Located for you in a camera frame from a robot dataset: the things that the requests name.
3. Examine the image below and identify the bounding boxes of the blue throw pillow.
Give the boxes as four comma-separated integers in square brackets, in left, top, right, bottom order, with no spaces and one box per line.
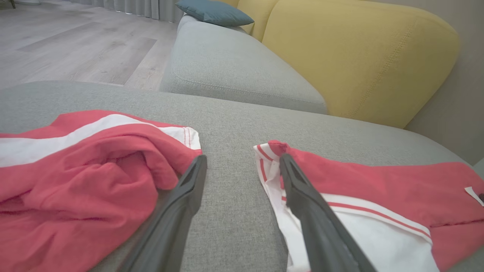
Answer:
[175,0,254,27]

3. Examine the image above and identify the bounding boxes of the wide yellow sofa backrest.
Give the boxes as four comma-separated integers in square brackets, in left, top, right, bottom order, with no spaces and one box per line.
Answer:
[262,0,461,129]

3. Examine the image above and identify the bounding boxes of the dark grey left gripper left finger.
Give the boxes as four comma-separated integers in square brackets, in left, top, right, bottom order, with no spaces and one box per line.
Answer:
[119,155,208,272]

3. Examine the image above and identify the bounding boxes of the grey curtain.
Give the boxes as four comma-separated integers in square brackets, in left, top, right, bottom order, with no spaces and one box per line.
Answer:
[68,0,184,23]

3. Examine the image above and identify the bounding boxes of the grey sofa seat cushion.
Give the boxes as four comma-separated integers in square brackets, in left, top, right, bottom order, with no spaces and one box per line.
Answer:
[159,15,327,114]

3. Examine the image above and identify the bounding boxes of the large grey sofa seat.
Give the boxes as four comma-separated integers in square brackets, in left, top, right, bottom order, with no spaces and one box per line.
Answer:
[0,80,484,272]

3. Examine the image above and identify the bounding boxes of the red shorts with white stripe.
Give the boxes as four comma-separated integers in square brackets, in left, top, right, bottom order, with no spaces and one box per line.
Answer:
[0,110,203,272]

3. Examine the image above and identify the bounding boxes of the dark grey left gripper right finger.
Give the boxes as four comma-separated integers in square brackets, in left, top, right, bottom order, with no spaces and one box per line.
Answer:
[280,153,379,272]

